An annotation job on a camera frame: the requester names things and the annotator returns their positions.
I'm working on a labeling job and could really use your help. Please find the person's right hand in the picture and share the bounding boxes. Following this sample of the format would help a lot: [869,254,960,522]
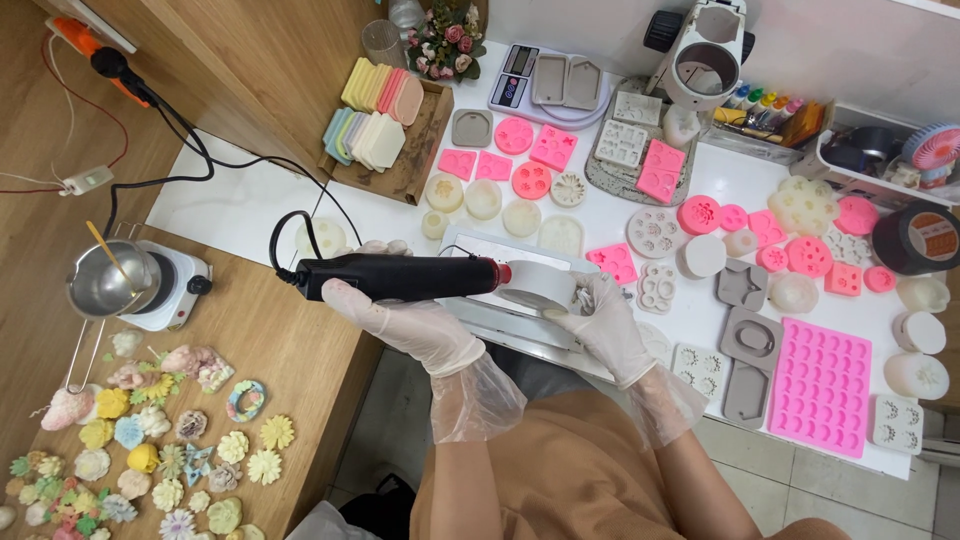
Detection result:
[543,270,658,391]

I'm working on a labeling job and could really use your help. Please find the person's left hand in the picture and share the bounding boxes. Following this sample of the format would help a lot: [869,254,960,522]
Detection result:
[321,238,489,378]

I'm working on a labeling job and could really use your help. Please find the black heat gun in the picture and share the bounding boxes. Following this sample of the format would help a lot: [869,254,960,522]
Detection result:
[296,252,513,303]

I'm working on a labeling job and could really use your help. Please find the white round silicone mold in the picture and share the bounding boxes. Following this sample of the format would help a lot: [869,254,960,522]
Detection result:
[498,259,579,315]

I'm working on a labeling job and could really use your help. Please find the group of white silicone molds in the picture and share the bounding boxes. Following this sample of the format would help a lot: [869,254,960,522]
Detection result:
[294,90,951,456]

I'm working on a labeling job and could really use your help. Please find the person's tan clothing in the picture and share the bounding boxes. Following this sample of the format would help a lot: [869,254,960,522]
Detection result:
[411,388,852,540]

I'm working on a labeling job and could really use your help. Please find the grey speckled tray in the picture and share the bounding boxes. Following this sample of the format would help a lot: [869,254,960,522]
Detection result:
[583,75,700,208]

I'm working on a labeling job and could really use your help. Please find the wooden tray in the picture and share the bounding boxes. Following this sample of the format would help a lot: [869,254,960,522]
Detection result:
[318,78,456,207]

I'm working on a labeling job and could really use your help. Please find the black bag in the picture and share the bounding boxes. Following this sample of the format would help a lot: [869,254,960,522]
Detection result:
[339,472,418,540]

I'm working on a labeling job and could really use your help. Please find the stack of pastel wax tablets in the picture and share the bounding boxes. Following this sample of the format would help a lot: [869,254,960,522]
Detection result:
[322,57,426,174]

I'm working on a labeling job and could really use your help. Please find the group of grey silicone molds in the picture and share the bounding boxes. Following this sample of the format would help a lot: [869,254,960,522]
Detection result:
[452,52,786,430]

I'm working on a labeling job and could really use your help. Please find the group of pink silicone molds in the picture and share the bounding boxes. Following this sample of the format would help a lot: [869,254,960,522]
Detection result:
[437,116,899,298]

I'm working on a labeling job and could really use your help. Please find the large pink grid mold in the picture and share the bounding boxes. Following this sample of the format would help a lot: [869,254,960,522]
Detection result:
[768,317,874,459]

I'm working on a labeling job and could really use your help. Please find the clear plastic organiser tray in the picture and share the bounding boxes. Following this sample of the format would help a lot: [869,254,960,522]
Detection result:
[701,97,826,167]

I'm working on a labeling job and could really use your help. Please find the white electric hot plate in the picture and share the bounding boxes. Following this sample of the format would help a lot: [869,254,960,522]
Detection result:
[116,240,214,333]

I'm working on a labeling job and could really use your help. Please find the white digital scale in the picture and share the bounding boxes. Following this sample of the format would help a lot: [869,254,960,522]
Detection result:
[487,42,613,132]

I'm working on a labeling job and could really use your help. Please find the row of dye bottles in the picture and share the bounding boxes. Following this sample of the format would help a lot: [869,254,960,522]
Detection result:
[723,82,805,127]

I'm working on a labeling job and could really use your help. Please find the orange packets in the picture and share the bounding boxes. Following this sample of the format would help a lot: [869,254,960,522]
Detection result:
[780,101,827,150]

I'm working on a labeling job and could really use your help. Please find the white storage bin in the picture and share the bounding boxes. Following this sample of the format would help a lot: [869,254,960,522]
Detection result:
[795,101,960,213]

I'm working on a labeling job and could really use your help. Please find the ribbed drinking glass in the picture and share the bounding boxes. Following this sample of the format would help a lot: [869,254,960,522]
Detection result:
[361,19,411,72]

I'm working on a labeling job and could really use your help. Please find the pink flower bouquet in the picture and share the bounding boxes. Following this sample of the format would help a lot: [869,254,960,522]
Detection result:
[405,0,489,84]

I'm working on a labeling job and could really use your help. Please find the heap of coloured wax flowers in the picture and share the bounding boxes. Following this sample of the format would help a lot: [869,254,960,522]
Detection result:
[0,327,297,540]

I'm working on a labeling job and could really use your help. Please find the black cup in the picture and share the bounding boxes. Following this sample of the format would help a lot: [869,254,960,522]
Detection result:
[821,126,898,174]

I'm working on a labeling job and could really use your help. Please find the steel melting pitcher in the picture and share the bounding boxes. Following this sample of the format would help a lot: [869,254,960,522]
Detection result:
[63,238,163,396]

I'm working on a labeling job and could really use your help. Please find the clear glass bottle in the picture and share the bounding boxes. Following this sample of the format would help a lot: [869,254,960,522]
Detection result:
[388,0,428,33]

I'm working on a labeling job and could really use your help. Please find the wooden stirring stick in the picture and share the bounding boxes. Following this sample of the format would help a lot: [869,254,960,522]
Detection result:
[84,219,137,294]

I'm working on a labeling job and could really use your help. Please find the black tape roll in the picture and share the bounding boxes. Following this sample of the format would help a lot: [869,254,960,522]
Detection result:
[871,199,960,277]

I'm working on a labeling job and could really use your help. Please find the pink blue handheld fan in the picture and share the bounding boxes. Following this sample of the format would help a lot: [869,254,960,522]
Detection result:
[902,123,960,190]

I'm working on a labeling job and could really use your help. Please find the orange plug adapter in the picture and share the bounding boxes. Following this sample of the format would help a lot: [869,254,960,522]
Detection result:
[52,16,151,108]

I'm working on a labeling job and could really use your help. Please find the black power cable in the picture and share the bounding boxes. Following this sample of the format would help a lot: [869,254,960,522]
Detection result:
[90,47,369,290]

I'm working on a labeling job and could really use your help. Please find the white inline switch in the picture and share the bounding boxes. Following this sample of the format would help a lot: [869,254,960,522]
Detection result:
[60,165,115,198]

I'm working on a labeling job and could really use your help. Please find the thin red wire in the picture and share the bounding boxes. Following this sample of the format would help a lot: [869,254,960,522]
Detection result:
[0,33,130,195]

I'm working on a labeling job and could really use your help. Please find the white wall power strip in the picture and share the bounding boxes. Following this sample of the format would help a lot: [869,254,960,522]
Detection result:
[45,0,139,54]

